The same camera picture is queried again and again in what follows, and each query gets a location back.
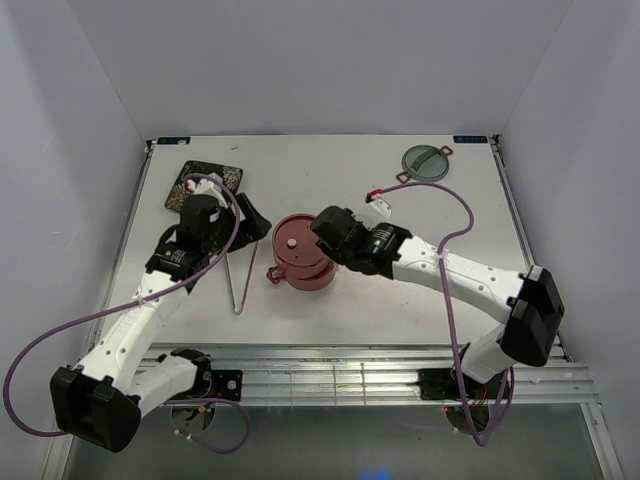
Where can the grey lid with handle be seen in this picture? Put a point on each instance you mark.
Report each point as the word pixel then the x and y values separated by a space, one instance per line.
pixel 425 163

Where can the pink steel-lined bowl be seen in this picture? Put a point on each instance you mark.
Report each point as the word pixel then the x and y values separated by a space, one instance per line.
pixel 303 260
pixel 314 283

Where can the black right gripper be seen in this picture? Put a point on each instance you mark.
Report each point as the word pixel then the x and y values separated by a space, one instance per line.
pixel 355 219

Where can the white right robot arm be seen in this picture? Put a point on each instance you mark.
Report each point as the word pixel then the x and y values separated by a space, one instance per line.
pixel 527 306

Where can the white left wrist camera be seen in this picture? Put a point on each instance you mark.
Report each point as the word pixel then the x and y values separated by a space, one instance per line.
pixel 209 185

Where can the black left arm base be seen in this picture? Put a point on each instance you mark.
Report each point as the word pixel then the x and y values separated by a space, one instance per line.
pixel 225 384

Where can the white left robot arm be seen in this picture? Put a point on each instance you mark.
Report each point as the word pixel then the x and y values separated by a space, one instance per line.
pixel 103 398

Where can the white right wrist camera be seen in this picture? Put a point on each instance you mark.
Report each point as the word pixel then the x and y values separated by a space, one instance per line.
pixel 379 205

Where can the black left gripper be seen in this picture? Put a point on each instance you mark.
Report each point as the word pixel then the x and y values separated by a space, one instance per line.
pixel 253 227

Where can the stainless steel tongs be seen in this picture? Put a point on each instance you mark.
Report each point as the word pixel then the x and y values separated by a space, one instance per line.
pixel 238 297

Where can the dark red lid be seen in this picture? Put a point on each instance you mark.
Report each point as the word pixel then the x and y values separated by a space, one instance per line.
pixel 295 227

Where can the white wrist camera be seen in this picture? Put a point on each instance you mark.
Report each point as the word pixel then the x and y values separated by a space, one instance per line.
pixel 209 185
pixel 379 205

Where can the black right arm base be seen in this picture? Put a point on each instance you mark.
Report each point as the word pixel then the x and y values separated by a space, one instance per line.
pixel 441 384

